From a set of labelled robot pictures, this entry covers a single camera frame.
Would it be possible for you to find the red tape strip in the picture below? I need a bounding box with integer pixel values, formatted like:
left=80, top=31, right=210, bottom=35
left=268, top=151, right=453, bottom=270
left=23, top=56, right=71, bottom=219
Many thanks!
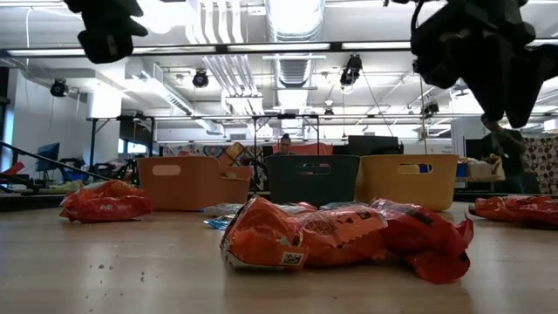
left=0, top=160, right=26, bottom=178

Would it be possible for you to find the orange plastic bin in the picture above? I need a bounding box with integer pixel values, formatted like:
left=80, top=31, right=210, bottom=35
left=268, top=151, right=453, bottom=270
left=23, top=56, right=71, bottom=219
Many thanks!
left=137, top=155, right=254, bottom=213

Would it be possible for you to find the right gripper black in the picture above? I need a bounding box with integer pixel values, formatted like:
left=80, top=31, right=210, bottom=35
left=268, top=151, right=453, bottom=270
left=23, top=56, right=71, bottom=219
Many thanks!
left=409, top=0, right=558, bottom=130

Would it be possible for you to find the yellow plastic bin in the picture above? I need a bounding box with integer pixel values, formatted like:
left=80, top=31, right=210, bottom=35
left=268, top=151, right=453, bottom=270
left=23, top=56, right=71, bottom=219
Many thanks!
left=355, top=153, right=460, bottom=213

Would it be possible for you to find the red KitKat candy bar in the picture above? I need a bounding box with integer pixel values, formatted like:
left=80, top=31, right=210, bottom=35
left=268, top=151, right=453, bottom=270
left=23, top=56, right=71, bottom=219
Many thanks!
left=58, top=179, right=154, bottom=224
left=468, top=195, right=558, bottom=228
left=369, top=197, right=475, bottom=285

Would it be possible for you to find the black metal table frame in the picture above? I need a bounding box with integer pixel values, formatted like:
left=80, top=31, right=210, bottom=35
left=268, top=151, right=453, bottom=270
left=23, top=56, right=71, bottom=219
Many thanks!
left=0, top=38, right=558, bottom=214

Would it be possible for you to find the orange-red cloth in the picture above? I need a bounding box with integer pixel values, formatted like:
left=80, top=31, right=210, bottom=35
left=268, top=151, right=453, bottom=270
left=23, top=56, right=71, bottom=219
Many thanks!
left=297, top=142, right=335, bottom=157

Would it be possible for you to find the small blue-screen monitor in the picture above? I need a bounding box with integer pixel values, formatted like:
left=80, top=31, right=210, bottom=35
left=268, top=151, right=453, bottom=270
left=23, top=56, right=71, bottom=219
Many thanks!
left=35, top=142, right=61, bottom=173

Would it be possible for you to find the polka dot curtain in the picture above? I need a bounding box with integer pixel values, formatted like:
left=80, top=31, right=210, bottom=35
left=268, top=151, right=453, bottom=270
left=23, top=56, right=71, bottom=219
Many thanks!
left=521, top=135, right=558, bottom=195

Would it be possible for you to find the colourful patterned quilt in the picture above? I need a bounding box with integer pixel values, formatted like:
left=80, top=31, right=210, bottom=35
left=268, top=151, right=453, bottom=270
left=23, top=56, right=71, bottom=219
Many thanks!
left=160, top=141, right=280, bottom=169

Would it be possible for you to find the dark teal plastic bin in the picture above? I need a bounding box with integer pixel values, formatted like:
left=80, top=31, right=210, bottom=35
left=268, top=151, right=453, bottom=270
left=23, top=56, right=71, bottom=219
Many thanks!
left=264, top=154, right=362, bottom=208

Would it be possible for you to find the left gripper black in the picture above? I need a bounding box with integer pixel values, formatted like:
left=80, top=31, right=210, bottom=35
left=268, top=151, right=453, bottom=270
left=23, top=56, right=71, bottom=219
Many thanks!
left=63, top=0, right=150, bottom=65

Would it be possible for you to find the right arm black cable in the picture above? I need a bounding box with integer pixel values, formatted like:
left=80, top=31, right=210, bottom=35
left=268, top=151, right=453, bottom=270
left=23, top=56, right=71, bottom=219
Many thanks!
left=409, top=0, right=431, bottom=43

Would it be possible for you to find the person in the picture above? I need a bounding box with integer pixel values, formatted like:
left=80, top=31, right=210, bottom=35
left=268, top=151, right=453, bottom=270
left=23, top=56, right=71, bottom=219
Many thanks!
left=479, top=120, right=529, bottom=195
left=273, top=133, right=298, bottom=157

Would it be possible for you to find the orange Reese's candy pack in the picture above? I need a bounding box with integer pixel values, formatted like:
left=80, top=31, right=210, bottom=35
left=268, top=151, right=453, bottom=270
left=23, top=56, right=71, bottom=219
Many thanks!
left=296, top=203, right=389, bottom=268

